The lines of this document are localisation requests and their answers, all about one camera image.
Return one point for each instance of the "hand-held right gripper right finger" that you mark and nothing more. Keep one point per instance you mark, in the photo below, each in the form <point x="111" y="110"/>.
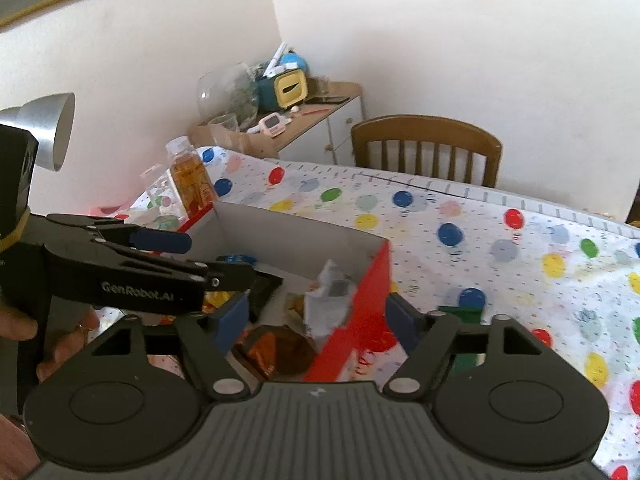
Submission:
<point x="402" y="322"/>

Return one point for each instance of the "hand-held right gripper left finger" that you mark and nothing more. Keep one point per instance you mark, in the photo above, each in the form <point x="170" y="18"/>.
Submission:
<point x="232" y="317"/>

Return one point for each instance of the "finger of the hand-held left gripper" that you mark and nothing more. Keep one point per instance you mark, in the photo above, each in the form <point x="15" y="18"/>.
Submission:
<point x="240" y="275"/>
<point x="162" y="241"/>

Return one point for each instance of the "red cardboard box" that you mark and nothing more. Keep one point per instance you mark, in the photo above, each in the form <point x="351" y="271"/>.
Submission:
<point x="365" y="320"/>

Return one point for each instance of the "person's left forearm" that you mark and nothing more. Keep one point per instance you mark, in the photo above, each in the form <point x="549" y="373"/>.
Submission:
<point x="15" y="452"/>

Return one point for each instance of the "person's left hand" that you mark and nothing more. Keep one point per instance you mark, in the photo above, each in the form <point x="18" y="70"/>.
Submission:
<point x="70" y="345"/>

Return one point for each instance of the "clear plastic container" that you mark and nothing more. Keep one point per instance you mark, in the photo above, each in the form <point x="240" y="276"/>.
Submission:
<point x="160" y="190"/>

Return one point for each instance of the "dark green snack packet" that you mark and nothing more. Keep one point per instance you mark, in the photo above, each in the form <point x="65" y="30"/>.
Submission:
<point x="467" y="314"/>

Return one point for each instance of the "bottle with orange liquid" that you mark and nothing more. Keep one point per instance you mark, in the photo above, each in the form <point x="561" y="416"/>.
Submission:
<point x="190" y="180"/>

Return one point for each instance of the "balloon print tablecloth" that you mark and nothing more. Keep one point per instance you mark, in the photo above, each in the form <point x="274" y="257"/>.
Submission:
<point x="500" y="270"/>

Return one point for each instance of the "clear drinking glass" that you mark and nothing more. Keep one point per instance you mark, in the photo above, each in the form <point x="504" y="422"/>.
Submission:
<point x="222" y="129"/>

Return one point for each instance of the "white kitchen timer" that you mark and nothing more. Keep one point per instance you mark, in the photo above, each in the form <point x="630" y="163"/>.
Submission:
<point x="272" y="124"/>

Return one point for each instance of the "clear glass vase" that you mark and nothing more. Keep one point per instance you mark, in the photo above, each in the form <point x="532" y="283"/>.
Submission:
<point x="225" y="90"/>

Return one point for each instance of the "silver lamp shade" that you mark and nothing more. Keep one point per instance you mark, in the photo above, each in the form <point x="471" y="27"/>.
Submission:
<point x="45" y="120"/>

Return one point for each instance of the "wooden top side cabinet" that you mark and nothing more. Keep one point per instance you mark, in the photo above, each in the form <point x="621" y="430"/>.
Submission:
<point x="320" y="125"/>

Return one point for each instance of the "teal storage container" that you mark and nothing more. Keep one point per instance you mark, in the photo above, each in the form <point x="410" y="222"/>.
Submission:
<point x="266" y="94"/>

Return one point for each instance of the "yellow tissue box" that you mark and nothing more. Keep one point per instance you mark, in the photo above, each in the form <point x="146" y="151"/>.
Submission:
<point x="291" y="89"/>

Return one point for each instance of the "black phone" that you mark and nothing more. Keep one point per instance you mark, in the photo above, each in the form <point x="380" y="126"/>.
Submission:
<point x="327" y="99"/>

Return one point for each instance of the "wooden chair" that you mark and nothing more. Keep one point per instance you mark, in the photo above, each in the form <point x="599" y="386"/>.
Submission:
<point x="425" y="127"/>

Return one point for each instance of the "white pen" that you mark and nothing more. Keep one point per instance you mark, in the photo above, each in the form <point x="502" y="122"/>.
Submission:
<point x="278" y="57"/>

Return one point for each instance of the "blue round toy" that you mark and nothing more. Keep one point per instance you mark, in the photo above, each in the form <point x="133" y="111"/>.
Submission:
<point x="296" y="62"/>

